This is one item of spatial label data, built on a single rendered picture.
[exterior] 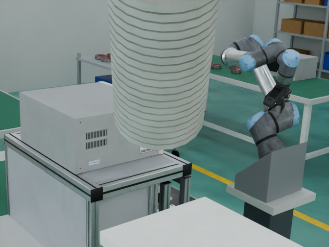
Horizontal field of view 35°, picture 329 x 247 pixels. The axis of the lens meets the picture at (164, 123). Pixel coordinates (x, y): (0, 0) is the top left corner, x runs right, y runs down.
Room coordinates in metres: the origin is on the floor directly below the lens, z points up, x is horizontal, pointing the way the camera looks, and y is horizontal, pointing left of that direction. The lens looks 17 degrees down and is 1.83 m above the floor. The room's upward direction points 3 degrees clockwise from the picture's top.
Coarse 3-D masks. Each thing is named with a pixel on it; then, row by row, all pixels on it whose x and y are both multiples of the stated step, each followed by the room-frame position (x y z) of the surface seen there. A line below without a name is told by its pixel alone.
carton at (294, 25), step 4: (284, 20) 9.20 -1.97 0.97; (288, 20) 9.13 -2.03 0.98; (292, 20) 9.07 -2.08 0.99; (296, 20) 9.07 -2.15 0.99; (300, 20) 9.11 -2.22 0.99; (304, 20) 9.14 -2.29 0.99; (308, 20) 9.17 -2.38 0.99; (312, 20) 9.21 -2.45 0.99; (284, 24) 9.19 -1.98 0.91; (288, 24) 9.13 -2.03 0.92; (292, 24) 9.06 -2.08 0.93; (296, 24) 9.00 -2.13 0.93; (300, 24) 8.93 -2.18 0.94; (304, 24) 8.97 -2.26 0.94; (284, 28) 9.18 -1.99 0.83; (288, 28) 9.12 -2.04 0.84; (292, 28) 9.05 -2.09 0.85; (296, 28) 8.99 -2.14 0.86; (300, 28) 8.93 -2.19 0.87; (292, 32) 9.05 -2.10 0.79; (296, 32) 8.98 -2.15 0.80; (300, 32) 8.92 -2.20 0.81
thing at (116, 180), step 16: (16, 144) 1.99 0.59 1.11; (32, 160) 1.89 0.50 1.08; (48, 160) 1.81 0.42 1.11; (144, 160) 1.85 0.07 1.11; (160, 160) 1.86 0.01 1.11; (176, 160) 1.87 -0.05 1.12; (64, 176) 1.70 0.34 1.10; (80, 176) 1.67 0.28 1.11; (96, 176) 1.68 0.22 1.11; (112, 176) 1.69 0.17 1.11; (128, 176) 1.69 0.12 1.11; (144, 176) 1.71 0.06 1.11; (160, 176) 1.75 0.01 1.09; (176, 176) 1.80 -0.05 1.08; (80, 192) 1.62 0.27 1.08; (96, 192) 1.58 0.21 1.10; (112, 192) 1.62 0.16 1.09
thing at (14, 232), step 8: (0, 152) 2.83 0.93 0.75; (0, 160) 2.71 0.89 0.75; (0, 216) 2.06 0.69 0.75; (8, 216) 2.06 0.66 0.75; (0, 224) 1.99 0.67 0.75; (8, 224) 1.99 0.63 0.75; (16, 224) 1.99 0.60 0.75; (0, 232) 1.92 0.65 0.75; (8, 232) 1.93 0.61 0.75; (16, 232) 1.93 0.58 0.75; (24, 232) 1.93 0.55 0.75; (0, 240) 1.86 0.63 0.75; (8, 240) 1.86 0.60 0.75; (16, 240) 1.87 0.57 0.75; (24, 240) 1.87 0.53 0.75; (32, 240) 1.87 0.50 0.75
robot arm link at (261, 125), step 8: (264, 112) 2.57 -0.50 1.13; (248, 120) 2.56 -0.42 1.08; (256, 120) 2.54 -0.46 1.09; (264, 120) 2.54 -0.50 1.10; (272, 120) 2.54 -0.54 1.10; (248, 128) 2.56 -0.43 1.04; (256, 128) 2.52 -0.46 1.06; (264, 128) 2.51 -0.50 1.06; (272, 128) 2.52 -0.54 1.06; (256, 136) 2.51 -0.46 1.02; (264, 136) 2.49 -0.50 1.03
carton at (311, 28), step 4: (308, 24) 8.81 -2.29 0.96; (312, 24) 8.76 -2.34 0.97; (316, 24) 8.70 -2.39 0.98; (320, 24) 8.65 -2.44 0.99; (324, 24) 8.60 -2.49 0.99; (304, 28) 8.87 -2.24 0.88; (308, 28) 8.80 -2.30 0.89; (312, 28) 8.75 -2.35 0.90; (316, 28) 8.70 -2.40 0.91; (320, 28) 8.64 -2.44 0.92; (328, 28) 8.60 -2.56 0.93; (304, 32) 8.86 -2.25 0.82; (308, 32) 8.80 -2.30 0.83; (312, 32) 8.74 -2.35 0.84; (316, 32) 8.69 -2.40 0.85; (320, 32) 8.64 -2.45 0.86; (316, 36) 8.68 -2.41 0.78; (320, 36) 8.63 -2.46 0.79
